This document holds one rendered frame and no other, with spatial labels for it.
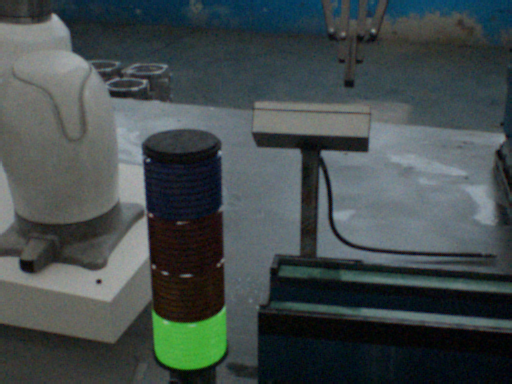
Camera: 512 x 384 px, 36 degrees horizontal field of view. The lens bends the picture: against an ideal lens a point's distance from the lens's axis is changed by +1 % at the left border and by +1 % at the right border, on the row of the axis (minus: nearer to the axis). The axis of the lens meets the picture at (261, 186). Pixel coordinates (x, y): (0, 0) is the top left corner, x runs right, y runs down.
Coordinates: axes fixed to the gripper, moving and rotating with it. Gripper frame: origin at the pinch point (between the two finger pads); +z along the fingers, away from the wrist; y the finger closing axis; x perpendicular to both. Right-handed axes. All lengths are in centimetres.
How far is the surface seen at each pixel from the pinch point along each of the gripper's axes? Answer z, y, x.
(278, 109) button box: 9.2, -9.8, -3.6
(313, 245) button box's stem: 26.4, -4.2, 10.0
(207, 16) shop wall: -262, -147, 504
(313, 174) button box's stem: 17.0, -4.5, 2.7
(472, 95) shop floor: -142, 65, 368
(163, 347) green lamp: 46, -12, -46
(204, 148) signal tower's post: 32, -8, -55
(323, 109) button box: 8.9, -3.3, -3.5
